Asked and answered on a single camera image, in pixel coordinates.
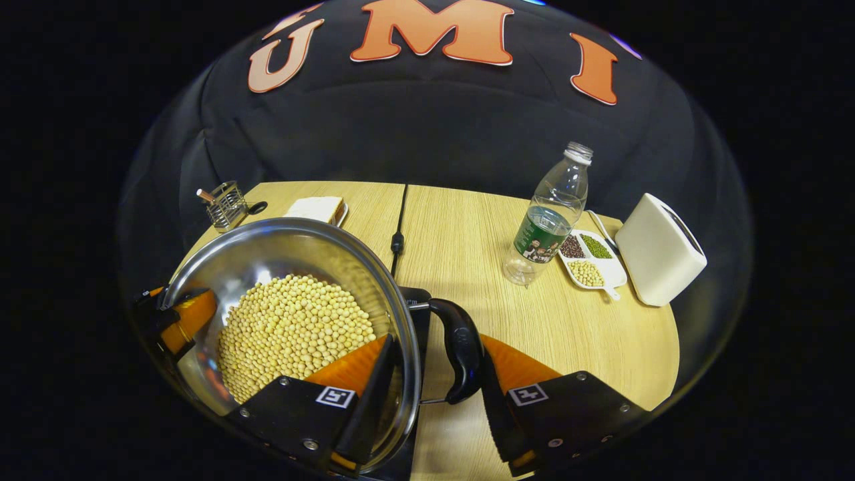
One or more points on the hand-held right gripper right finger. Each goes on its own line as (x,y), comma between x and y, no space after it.
(495,414)

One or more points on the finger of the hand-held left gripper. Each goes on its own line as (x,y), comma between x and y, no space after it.
(190,317)

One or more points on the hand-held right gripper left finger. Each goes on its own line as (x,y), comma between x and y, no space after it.
(371,414)

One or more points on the black induction cooktop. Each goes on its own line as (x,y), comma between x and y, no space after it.
(425,327)

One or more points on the stainless steel pot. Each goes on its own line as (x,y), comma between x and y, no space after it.
(267,247)

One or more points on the pile of soybeans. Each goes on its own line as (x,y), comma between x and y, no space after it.
(294,327)

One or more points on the small black round object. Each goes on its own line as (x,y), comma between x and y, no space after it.
(258,208)

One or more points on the sandwich with lettuce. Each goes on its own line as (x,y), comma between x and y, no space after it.
(314,208)

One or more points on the small pile of yellow beans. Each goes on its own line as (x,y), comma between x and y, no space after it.
(586,272)

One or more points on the pile of dark red beans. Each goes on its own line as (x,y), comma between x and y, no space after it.
(572,247)

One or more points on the small white plate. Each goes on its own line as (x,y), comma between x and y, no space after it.
(343,215)

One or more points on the white divided dish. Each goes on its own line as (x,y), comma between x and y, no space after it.
(611,270)

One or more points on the clear plastic water bottle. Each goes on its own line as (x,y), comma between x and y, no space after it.
(544,230)

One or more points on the pile of green mung beans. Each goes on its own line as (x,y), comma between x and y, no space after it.
(596,246)

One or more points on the white spoon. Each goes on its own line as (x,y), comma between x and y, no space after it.
(599,226)

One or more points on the white toaster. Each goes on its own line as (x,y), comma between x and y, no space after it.
(658,257)

